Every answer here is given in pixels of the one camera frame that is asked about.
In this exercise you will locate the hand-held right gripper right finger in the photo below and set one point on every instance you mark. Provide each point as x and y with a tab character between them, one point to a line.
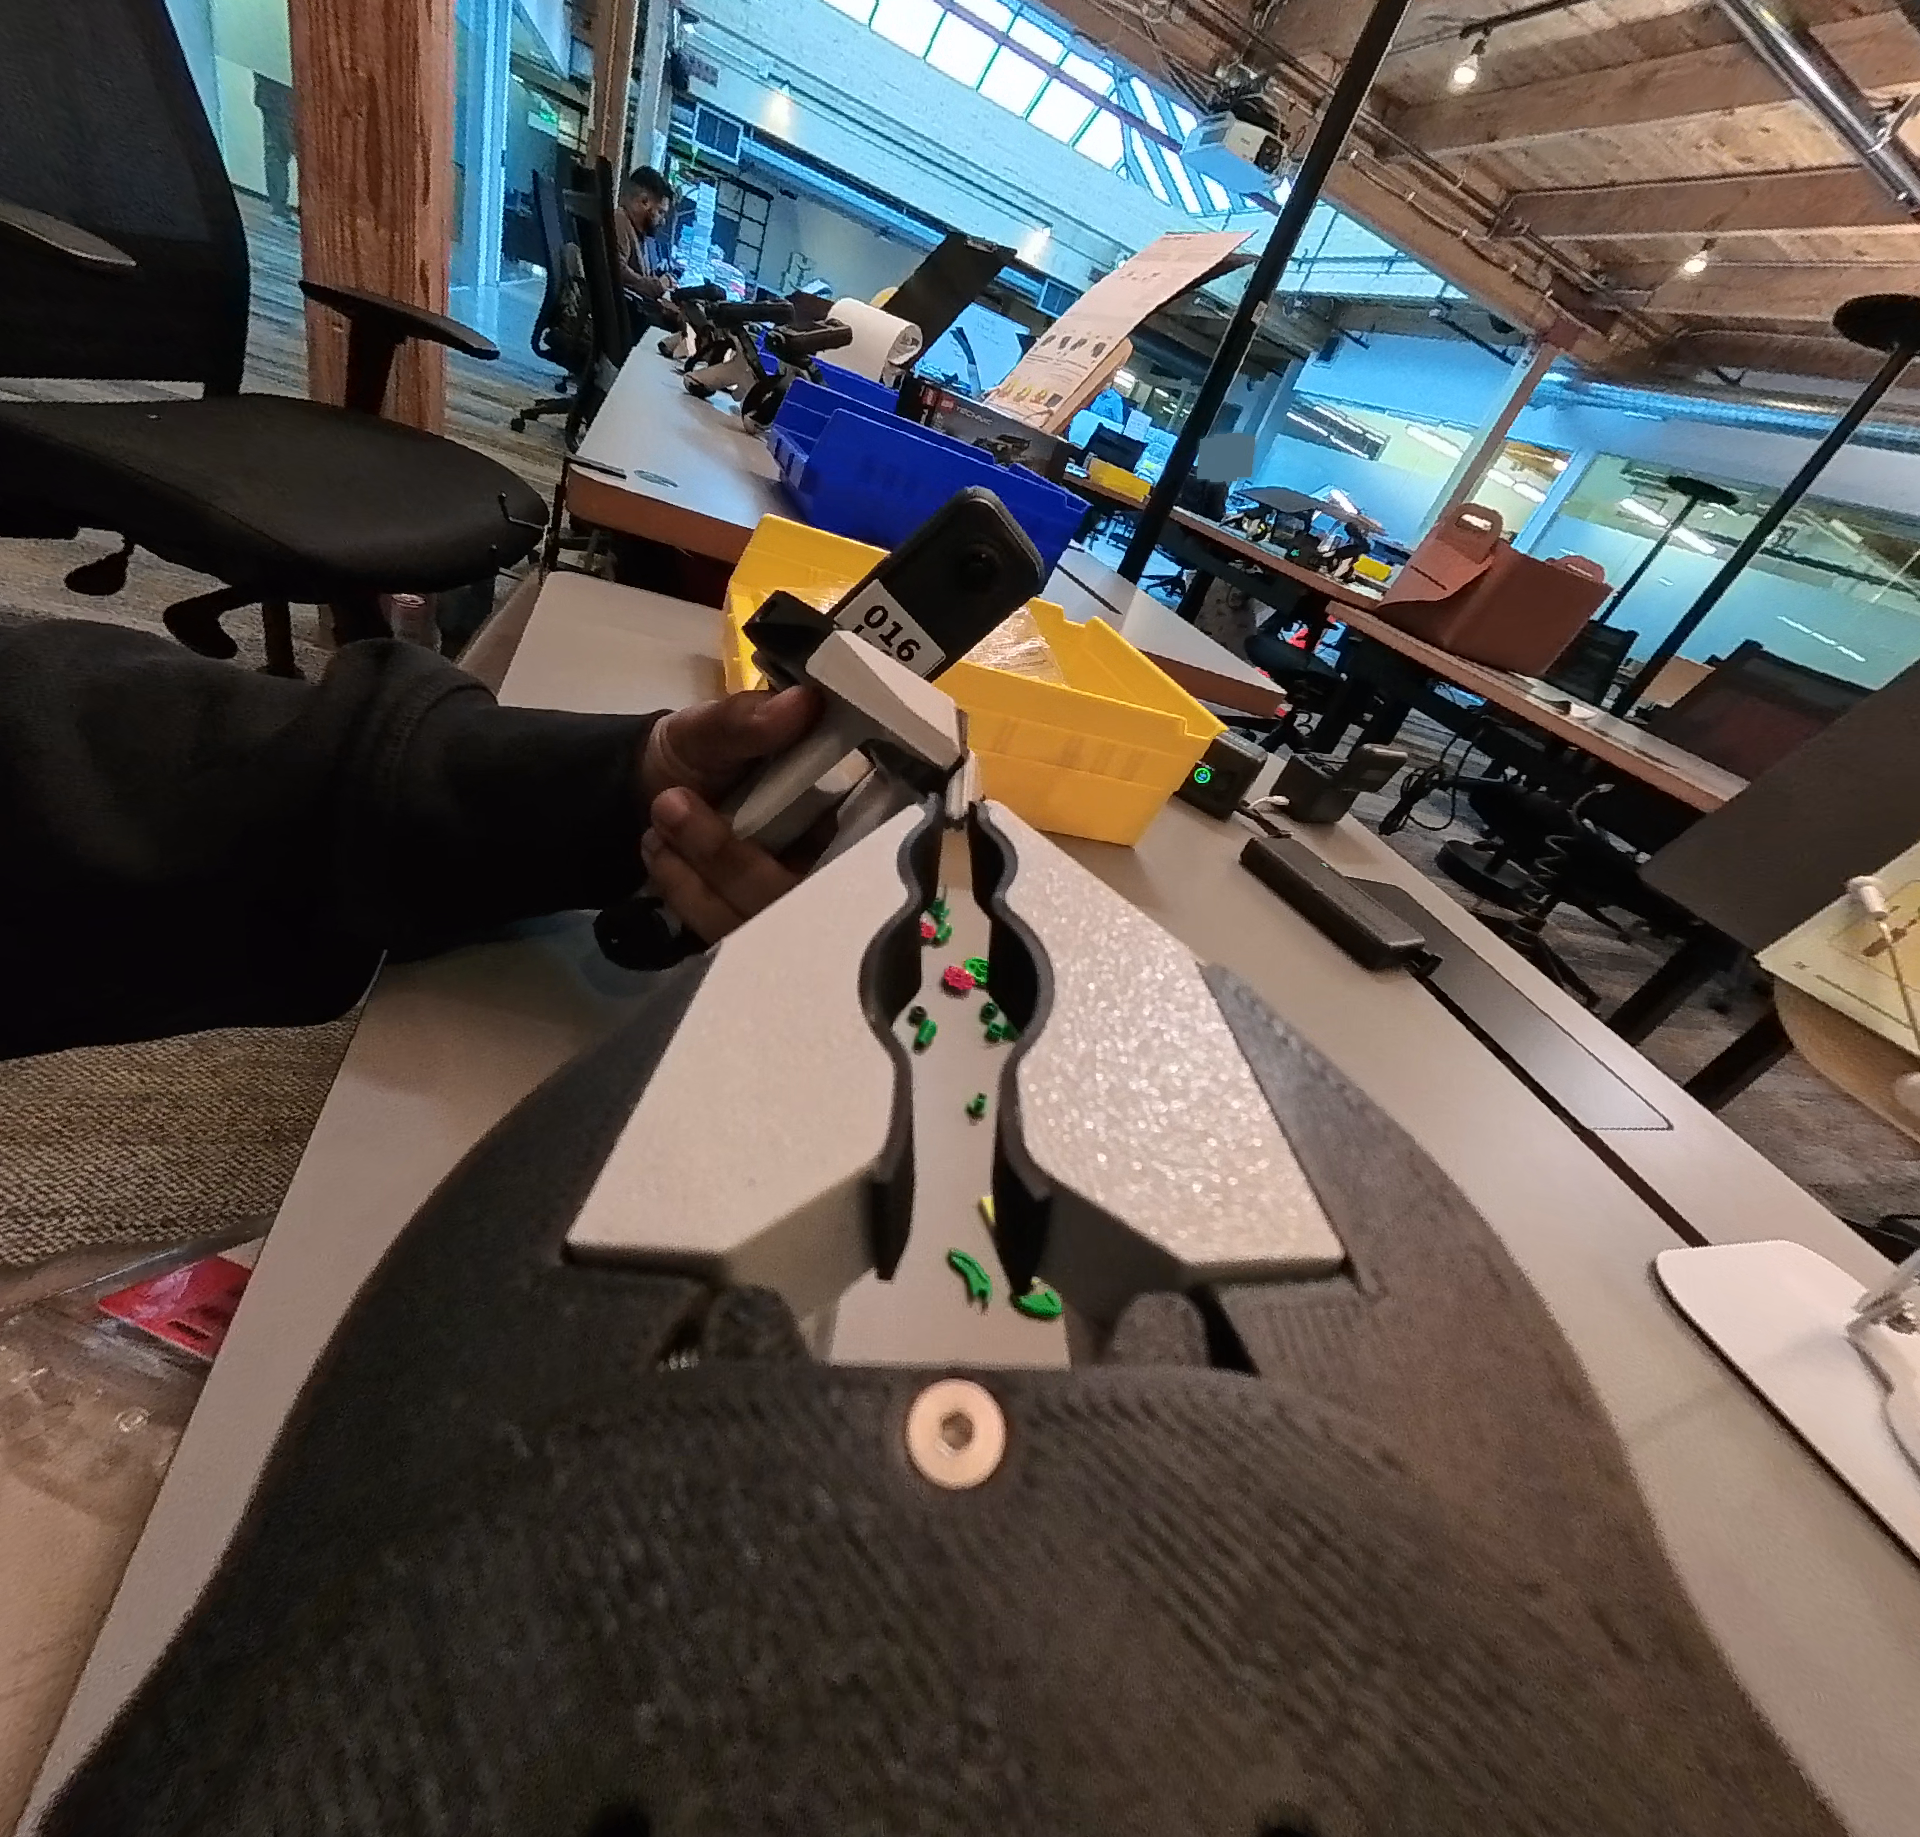
1155	1103

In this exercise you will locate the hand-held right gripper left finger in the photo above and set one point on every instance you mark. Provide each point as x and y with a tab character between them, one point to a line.
751	1103

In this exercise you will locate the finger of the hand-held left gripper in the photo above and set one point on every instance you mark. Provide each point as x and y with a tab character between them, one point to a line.
887	795
891	697

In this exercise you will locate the small toy pieces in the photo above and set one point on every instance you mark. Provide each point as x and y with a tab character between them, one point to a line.
961	981

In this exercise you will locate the person's left forearm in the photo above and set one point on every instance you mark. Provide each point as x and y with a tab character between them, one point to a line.
300	817

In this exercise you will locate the person's left hand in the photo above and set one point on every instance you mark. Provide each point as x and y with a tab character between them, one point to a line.
705	758

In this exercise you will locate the blue plastic bin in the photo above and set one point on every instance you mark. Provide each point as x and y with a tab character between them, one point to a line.
825	390
900	481

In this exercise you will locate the yellow plastic bin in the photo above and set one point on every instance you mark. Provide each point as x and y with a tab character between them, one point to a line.
1096	758

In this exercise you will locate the flat black power bank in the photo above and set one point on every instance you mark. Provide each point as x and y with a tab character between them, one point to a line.
1335	901

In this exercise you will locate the black cardboard box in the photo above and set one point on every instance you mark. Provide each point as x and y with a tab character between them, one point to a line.
976	421

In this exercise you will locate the white paper roll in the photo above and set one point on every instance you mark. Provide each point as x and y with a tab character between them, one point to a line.
877	336

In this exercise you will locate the black charging case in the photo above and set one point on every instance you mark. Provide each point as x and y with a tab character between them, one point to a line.
1230	781

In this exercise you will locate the small black charger box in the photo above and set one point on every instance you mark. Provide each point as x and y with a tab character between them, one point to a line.
1341	787

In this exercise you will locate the black display board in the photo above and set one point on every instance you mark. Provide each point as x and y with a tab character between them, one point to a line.
945	286

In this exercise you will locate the black office chair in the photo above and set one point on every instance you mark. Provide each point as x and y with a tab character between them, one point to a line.
577	291
226	486

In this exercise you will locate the printed poster board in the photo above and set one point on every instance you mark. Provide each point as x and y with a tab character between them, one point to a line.
1110	322

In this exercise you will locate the wooden office desk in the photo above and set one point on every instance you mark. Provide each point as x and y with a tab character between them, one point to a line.
1576	727

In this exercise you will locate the brown bag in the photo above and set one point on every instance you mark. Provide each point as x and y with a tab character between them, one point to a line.
1485	608

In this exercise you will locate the red package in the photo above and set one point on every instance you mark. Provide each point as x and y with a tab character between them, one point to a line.
171	1304

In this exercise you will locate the black metal pole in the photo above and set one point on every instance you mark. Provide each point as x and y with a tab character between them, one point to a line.
1291	217

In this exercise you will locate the wooden pillar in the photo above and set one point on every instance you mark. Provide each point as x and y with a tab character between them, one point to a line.
367	141

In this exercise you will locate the ceiling projector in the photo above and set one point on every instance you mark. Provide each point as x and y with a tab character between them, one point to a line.
1233	141

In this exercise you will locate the white book stand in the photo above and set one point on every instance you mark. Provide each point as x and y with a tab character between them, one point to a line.
1771	1328

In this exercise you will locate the black backdrop board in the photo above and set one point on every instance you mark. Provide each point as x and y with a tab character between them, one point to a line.
1801	833

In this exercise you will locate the clear plastic bag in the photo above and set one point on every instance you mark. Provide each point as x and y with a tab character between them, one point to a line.
61	1387

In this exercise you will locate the black floor lamp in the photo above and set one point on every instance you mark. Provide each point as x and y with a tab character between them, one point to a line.
1702	490
1882	320

